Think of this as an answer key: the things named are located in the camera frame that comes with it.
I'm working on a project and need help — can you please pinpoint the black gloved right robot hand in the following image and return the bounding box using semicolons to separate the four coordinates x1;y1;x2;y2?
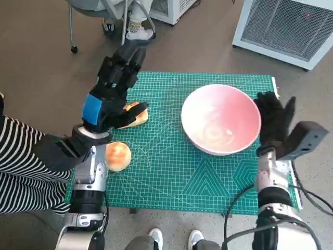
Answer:
253;91;297;152

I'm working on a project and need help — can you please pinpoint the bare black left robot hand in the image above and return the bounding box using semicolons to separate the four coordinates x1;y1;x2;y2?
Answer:
81;41;149;134

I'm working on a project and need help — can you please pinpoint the long toy bread loaf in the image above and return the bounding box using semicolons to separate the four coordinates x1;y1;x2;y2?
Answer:
117;102;149;130

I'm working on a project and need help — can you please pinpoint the pink bowl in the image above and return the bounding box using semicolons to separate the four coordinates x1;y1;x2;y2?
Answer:
181;83;262;156

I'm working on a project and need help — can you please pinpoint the round toy bread bun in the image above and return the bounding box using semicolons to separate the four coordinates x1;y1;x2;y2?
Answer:
105;142;132;172

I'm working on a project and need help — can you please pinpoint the silver metal pole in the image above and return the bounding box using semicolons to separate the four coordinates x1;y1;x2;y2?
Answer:
120;0;131;46

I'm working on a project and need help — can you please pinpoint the green cutting mat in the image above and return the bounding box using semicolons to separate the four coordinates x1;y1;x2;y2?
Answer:
63;71;300;216

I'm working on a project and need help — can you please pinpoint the white cabinet with mesh panel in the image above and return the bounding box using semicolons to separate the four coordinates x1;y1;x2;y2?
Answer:
232;0;333;71

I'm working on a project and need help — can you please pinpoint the grey chair with castors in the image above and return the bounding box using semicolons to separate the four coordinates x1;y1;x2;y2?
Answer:
66;0;157;54

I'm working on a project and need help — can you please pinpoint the small white cabinet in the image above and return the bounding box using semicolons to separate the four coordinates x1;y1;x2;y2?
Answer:
149;0;201;26

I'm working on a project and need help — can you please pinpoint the person in striped top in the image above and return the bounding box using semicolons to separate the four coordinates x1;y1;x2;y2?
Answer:
0;91;76;217

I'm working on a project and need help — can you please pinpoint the person with white shoes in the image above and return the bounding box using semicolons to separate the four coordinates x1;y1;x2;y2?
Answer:
124;228;222;250

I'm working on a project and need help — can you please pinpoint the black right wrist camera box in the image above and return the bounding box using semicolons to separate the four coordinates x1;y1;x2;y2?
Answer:
277;121;330;161

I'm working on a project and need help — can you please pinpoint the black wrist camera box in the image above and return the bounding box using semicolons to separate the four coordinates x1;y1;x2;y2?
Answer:
277;121;330;161
33;134;86;172

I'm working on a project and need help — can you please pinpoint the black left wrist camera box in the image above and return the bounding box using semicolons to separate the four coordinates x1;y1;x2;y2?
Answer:
33;134;86;172

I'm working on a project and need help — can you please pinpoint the black right camera cable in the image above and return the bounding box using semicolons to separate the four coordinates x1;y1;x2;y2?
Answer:
292;160;333;211

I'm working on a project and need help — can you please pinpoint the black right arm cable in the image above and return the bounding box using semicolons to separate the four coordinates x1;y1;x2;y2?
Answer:
221;181;263;250

